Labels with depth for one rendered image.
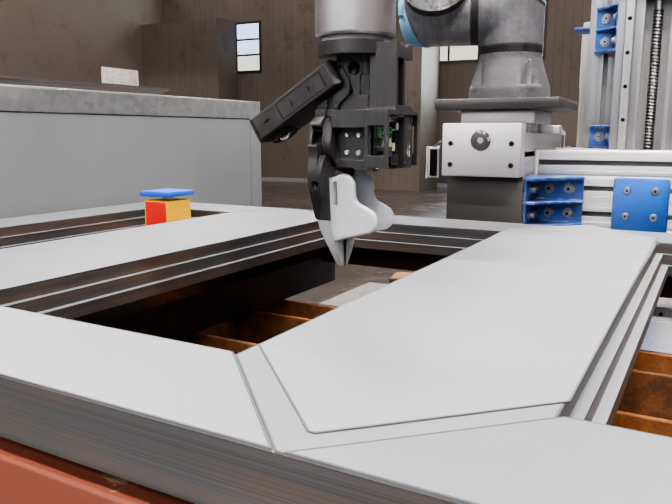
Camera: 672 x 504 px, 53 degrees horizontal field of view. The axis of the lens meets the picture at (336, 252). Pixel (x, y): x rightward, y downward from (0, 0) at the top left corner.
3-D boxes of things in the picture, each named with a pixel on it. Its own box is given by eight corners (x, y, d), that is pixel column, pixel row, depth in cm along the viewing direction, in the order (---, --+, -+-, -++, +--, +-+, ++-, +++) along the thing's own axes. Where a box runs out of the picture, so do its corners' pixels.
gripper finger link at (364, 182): (385, 269, 65) (386, 173, 63) (331, 264, 68) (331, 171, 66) (398, 264, 68) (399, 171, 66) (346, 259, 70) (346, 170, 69)
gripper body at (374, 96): (385, 176, 59) (387, 34, 57) (302, 173, 63) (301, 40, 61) (418, 172, 66) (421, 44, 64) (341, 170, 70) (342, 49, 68)
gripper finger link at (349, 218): (370, 275, 62) (371, 175, 61) (315, 269, 65) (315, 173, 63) (385, 269, 65) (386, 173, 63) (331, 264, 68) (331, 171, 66)
